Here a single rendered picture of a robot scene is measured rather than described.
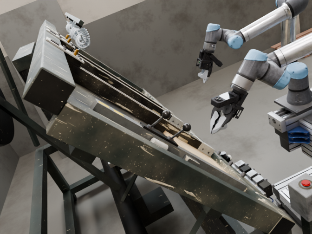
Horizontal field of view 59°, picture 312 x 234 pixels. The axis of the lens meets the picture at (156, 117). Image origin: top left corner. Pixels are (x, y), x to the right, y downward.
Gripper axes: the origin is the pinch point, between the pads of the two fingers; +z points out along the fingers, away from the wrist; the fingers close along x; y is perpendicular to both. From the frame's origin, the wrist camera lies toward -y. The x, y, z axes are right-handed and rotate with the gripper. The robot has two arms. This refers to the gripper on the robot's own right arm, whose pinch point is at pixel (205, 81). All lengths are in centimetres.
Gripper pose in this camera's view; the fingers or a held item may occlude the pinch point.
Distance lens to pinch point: 184.7
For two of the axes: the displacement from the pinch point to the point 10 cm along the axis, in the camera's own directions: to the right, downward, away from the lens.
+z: -1.3, 9.2, 3.8
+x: 2.5, 4.0, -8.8
